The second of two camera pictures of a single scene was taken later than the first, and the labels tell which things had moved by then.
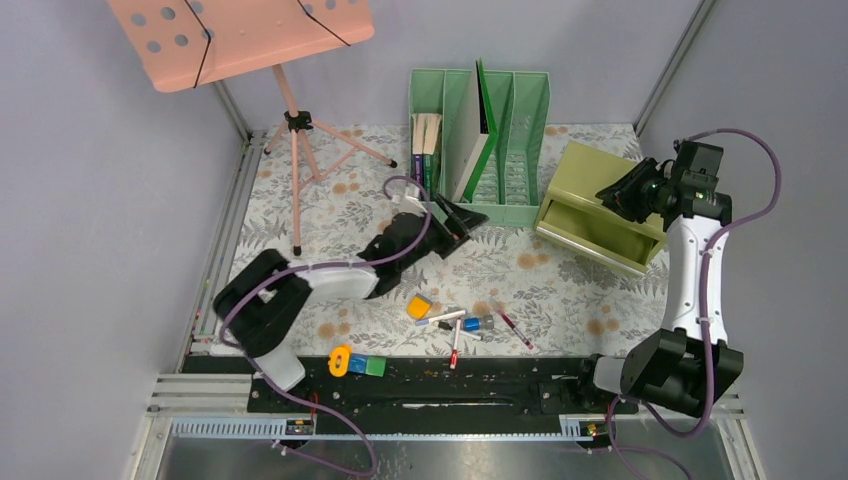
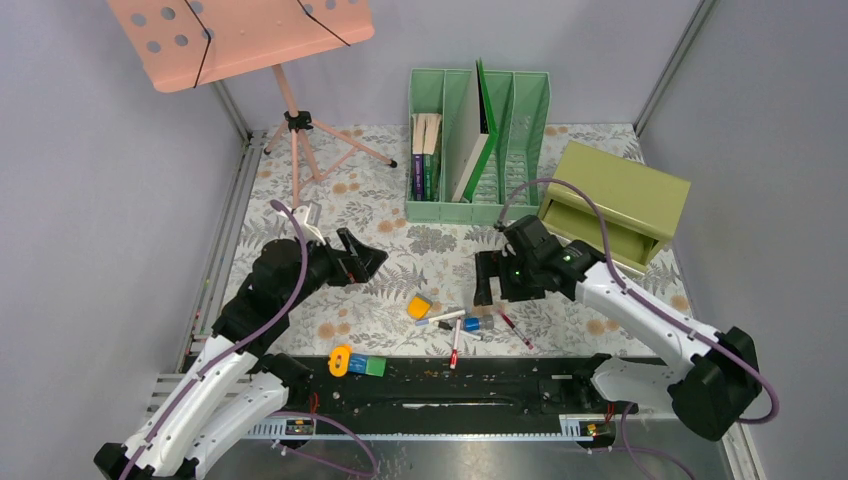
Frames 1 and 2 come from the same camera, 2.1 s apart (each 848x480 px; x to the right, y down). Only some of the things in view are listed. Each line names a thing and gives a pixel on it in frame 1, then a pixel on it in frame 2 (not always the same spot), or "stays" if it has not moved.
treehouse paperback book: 431,161 stays
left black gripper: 459,226 -> 359,266
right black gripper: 623,190 -> 493,263
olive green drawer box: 571,209 stays
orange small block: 418,307 stays
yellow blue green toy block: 341,361 stays
